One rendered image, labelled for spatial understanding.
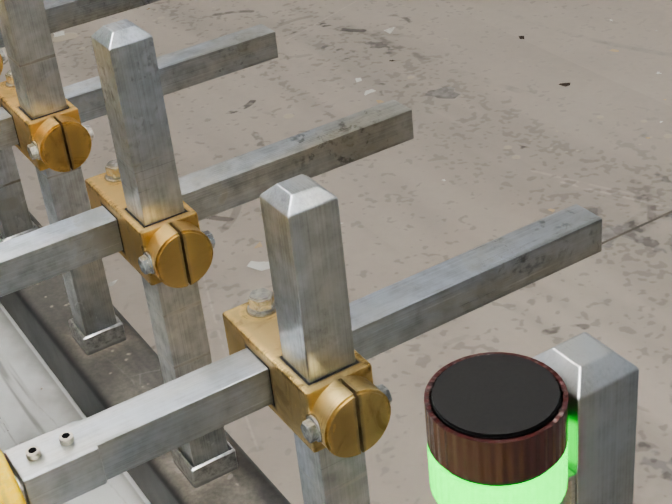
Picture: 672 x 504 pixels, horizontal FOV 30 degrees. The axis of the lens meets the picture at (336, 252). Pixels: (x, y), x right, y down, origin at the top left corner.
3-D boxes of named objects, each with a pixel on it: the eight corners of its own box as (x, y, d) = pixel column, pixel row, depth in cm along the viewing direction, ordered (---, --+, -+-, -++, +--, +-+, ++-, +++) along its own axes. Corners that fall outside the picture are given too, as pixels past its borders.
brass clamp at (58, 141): (51, 113, 129) (40, 68, 126) (102, 161, 119) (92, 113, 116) (-7, 132, 126) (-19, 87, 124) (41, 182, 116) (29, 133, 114)
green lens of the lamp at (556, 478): (508, 416, 58) (507, 379, 57) (596, 487, 54) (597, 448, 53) (403, 470, 56) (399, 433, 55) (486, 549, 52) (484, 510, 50)
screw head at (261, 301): (268, 296, 88) (266, 281, 87) (283, 309, 86) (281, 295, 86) (242, 307, 87) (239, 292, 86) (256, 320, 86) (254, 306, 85)
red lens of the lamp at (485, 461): (507, 374, 57) (506, 335, 56) (597, 443, 53) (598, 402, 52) (399, 427, 55) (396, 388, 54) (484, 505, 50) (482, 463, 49)
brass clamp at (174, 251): (153, 207, 110) (143, 157, 108) (224, 272, 100) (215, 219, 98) (88, 231, 108) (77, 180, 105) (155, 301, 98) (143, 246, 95)
